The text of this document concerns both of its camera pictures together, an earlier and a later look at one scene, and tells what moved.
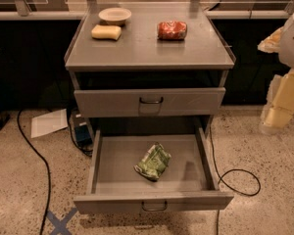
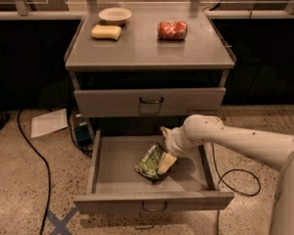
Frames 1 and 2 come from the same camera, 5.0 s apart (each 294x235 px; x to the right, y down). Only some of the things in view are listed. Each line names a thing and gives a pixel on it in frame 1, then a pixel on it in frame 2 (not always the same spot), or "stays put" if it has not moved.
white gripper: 292,44 to 170,143
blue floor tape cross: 61,224 stays put
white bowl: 114,16 stays put
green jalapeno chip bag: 154,164 stays put
